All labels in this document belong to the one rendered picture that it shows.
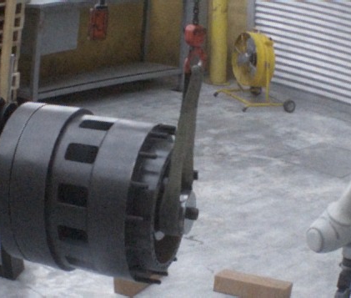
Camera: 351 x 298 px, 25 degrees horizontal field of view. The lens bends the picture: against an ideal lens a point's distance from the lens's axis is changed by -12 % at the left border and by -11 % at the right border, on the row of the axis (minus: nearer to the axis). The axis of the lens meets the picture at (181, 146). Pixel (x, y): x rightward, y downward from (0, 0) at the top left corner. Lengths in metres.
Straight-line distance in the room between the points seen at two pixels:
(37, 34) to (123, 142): 4.62
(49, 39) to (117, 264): 4.89
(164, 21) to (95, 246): 6.81
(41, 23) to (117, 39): 1.85
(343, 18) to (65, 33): 2.87
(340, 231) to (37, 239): 0.99
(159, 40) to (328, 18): 2.07
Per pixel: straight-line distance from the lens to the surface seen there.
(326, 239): 2.12
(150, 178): 2.48
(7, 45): 6.05
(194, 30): 2.43
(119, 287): 3.94
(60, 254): 2.61
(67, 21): 7.35
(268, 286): 3.91
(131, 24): 8.82
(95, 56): 8.54
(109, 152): 2.49
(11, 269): 3.97
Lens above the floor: 1.74
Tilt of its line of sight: 15 degrees down
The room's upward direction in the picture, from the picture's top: 3 degrees clockwise
